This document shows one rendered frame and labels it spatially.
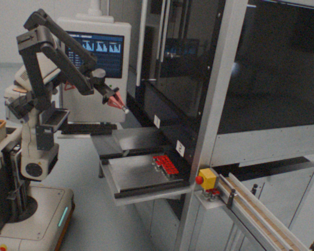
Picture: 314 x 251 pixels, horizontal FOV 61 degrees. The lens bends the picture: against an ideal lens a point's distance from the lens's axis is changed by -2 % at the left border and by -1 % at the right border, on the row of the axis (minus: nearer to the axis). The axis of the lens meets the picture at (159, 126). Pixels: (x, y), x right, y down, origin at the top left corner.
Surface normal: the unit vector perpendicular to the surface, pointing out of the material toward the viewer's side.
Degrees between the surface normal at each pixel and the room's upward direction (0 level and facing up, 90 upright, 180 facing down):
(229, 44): 90
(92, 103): 90
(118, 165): 0
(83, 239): 0
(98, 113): 90
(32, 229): 0
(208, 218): 90
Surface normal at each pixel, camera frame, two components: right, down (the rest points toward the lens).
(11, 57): 0.39, 0.45
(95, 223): 0.12, -0.89
